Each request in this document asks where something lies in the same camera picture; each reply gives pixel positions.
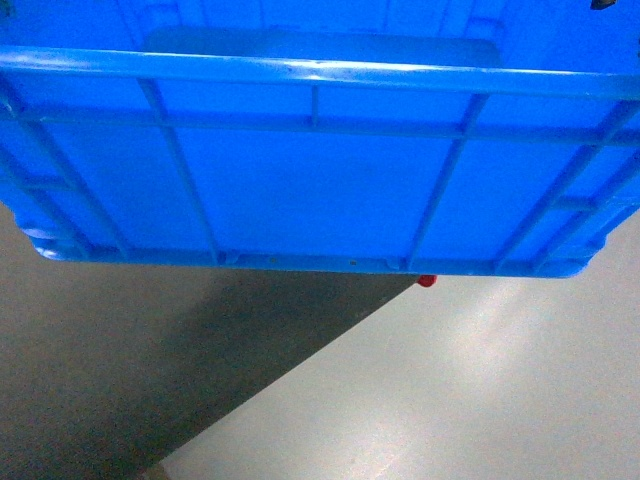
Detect large blue plastic crate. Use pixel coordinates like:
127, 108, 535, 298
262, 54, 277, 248
1, 1, 639, 278

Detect red table corner cap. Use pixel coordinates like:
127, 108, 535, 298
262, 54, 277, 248
416, 275, 438, 288

